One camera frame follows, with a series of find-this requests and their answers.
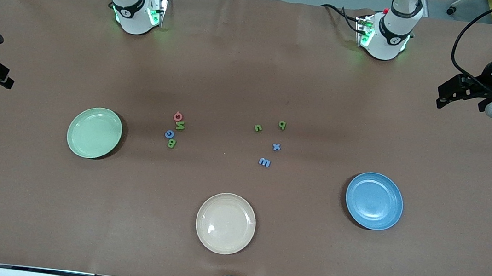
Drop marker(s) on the blue letter x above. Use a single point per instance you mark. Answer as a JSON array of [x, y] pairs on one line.
[[276, 146]]

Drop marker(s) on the brown table cover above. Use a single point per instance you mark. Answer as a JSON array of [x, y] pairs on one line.
[[254, 65]]

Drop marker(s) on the green letter p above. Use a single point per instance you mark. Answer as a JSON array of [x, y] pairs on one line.
[[281, 125]]

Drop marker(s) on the green letter N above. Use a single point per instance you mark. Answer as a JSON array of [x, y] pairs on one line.
[[258, 128], [180, 125]]

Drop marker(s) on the blue plate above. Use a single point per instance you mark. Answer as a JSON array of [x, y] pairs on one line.
[[372, 212]]

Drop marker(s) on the black chair caster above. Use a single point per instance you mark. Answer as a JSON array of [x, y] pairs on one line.
[[450, 11]]

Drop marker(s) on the pink letter Q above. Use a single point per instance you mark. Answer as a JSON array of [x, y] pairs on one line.
[[175, 116]]

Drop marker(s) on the beige plate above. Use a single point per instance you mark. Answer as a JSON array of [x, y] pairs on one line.
[[225, 223]]

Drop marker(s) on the green letter B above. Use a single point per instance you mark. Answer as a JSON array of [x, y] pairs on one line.
[[171, 143]]

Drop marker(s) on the blue letter G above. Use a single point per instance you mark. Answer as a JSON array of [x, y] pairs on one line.
[[166, 134]]

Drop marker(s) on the green plate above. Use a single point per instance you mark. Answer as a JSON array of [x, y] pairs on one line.
[[88, 138]]

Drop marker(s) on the blue letter m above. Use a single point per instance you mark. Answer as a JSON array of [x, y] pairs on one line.
[[264, 162]]

